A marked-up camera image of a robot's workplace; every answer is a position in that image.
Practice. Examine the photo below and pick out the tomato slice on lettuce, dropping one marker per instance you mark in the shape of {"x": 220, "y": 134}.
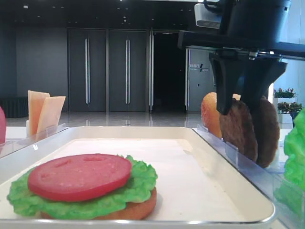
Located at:
{"x": 80, "y": 177}

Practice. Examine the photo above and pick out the flower planter upper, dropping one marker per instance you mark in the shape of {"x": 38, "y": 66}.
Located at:
{"x": 283, "y": 95}

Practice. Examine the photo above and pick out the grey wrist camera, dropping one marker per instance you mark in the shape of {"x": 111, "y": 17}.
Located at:
{"x": 205, "y": 18}

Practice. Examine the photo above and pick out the metal baking tray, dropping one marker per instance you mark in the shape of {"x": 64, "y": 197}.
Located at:
{"x": 197, "y": 187}

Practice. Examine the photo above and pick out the open glass door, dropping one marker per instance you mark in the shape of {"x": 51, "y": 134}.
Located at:
{"x": 151, "y": 70}

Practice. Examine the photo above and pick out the flower planter lower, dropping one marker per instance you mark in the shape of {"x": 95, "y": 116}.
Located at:
{"x": 288, "y": 111}

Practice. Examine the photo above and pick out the upright green lettuce leaf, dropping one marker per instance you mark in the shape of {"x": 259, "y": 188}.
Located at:
{"x": 294, "y": 152}

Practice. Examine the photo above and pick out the dark double door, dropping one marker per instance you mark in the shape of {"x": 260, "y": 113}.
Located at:
{"x": 87, "y": 70}
{"x": 127, "y": 71}

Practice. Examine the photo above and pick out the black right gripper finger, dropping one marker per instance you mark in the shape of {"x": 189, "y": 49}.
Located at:
{"x": 259, "y": 74}

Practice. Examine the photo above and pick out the upright bun slice outer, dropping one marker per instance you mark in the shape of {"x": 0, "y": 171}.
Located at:
{"x": 237, "y": 97}

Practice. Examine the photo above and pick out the brown meat patty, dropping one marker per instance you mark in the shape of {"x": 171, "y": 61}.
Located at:
{"x": 267, "y": 131}
{"x": 237, "y": 129}

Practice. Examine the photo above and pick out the upright bun slice inner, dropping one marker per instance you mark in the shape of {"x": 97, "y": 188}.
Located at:
{"x": 210, "y": 115}

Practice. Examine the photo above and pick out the left clear acrylic rail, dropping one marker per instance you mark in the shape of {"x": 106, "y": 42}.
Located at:
{"x": 20, "y": 140}

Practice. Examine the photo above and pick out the dark double door middle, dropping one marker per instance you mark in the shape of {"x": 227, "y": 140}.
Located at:
{"x": 127, "y": 71}

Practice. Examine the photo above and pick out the right clear acrylic rail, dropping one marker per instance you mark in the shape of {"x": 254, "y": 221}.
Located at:
{"x": 266, "y": 180}

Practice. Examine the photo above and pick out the upright bun slice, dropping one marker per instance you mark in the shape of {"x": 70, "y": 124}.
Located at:
{"x": 237, "y": 97}
{"x": 210, "y": 115}

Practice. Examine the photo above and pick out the lettuce leaf on tray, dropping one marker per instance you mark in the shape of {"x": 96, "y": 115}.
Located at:
{"x": 27, "y": 203}

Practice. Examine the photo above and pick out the upright red tomato slice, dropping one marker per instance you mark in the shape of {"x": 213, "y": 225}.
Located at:
{"x": 2, "y": 126}

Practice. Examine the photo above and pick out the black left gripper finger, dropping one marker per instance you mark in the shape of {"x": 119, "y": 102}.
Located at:
{"x": 229, "y": 73}

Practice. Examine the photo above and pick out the clear acrylic rail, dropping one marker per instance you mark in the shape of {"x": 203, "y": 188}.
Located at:
{"x": 266, "y": 180}
{"x": 20, "y": 140}

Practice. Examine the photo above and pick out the bottom bun on tray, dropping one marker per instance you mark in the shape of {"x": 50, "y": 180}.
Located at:
{"x": 140, "y": 207}

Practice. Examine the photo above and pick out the dark double door left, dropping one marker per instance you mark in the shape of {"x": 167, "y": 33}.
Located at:
{"x": 87, "y": 70}

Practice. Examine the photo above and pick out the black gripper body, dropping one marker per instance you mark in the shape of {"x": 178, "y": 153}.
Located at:
{"x": 247, "y": 26}

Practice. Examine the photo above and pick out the orange cheese slice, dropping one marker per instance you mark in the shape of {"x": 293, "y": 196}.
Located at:
{"x": 35, "y": 103}

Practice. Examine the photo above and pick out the flower planter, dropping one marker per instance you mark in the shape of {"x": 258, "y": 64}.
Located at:
{"x": 288, "y": 111}
{"x": 283, "y": 95}

